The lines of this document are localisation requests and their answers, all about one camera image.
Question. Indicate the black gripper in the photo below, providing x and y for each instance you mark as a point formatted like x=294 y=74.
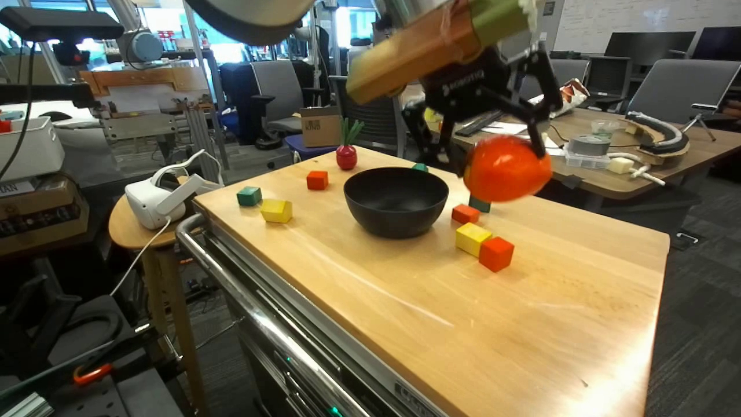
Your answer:
x=489 y=84

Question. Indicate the orange toy apple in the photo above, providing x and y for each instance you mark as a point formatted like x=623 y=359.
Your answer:
x=505 y=168

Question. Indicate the orange wooden cube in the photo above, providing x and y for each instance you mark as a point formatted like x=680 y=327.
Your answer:
x=496 y=253
x=464 y=213
x=318 y=179

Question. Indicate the yellow wooden block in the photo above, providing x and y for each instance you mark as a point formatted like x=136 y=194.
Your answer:
x=472 y=237
x=276 y=212

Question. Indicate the red toy radish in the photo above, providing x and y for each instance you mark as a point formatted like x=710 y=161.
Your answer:
x=347 y=154

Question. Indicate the small green wooden cube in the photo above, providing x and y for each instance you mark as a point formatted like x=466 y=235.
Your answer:
x=252 y=194

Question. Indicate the black bowl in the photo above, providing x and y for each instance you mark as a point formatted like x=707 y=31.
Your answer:
x=394 y=202

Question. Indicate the snack chip bag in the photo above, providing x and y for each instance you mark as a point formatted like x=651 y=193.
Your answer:
x=574 y=93

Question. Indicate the wooden office desk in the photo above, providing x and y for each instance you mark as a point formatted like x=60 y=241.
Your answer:
x=612 y=155

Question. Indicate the grey office chair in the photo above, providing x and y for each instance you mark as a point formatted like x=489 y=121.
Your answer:
x=677 y=90

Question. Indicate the white VR headset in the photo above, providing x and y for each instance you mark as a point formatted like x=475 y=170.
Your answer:
x=164 y=194

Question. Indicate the round wooden stool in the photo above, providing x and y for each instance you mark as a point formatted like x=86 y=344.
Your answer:
x=164 y=288

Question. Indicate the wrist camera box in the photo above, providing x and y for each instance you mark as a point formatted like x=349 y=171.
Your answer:
x=452 y=32

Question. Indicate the metal cart handle bar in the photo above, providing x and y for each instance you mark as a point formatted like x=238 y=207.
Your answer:
x=310 y=385

